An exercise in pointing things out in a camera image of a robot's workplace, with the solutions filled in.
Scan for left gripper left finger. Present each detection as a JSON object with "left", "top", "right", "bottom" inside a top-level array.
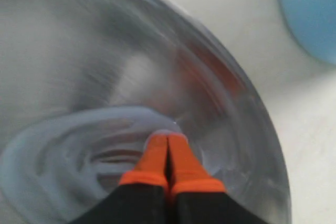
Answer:
[{"left": 72, "top": 133, "right": 169, "bottom": 223}]

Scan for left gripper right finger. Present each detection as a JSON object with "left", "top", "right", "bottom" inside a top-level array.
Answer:
[{"left": 167, "top": 133, "right": 265, "bottom": 223}]

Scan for blue soap pump bottle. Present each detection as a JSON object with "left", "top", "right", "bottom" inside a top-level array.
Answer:
[{"left": 279, "top": 0, "right": 335, "bottom": 64}]

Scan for round stainless steel plate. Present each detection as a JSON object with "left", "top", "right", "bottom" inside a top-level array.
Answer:
[{"left": 1, "top": 0, "right": 292, "bottom": 223}]

